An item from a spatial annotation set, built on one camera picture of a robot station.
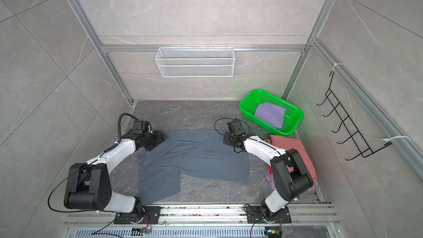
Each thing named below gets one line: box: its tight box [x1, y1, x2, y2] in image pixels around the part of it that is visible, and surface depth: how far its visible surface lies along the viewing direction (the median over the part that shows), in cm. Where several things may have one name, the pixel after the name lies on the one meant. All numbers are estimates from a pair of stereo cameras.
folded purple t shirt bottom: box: [265, 168, 276, 191], surface depth 85 cm
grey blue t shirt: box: [137, 129, 250, 206], surface depth 91 cm
